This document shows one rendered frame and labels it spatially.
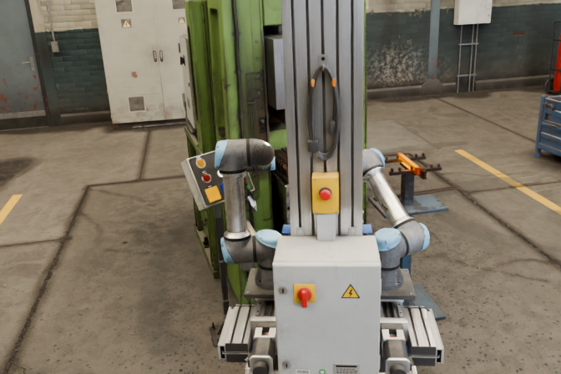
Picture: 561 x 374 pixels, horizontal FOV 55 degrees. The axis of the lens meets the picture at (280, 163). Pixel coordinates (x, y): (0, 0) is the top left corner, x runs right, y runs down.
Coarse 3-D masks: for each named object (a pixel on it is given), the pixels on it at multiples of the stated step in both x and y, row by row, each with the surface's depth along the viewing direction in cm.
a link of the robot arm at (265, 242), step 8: (264, 232) 232; (272, 232) 233; (256, 240) 228; (264, 240) 226; (272, 240) 226; (256, 248) 227; (264, 248) 227; (272, 248) 226; (256, 256) 227; (264, 256) 227; (272, 256) 228; (264, 264) 230
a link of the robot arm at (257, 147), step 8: (256, 144) 219; (264, 144) 221; (256, 152) 218; (264, 152) 220; (272, 152) 225; (256, 160) 219; (264, 160) 221; (272, 160) 259; (256, 168) 259; (264, 168) 250; (272, 168) 260
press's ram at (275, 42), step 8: (272, 40) 298; (280, 40) 298; (272, 48) 300; (280, 48) 300; (272, 56) 302; (280, 56) 301; (272, 64) 304; (280, 64) 303; (272, 72) 307; (280, 72) 304; (272, 80) 309; (280, 80) 305; (272, 88) 311; (280, 88) 307; (272, 96) 314; (280, 96) 308; (272, 104) 316; (280, 104) 310
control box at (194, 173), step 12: (204, 156) 291; (192, 168) 285; (204, 168) 289; (192, 180) 286; (204, 180) 287; (216, 180) 291; (192, 192) 289; (204, 192) 285; (204, 204) 283; (216, 204) 289
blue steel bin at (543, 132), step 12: (552, 96) 607; (540, 108) 608; (552, 108) 590; (540, 120) 610; (552, 120) 596; (540, 132) 614; (552, 132) 598; (540, 144) 616; (552, 144) 600; (540, 156) 622
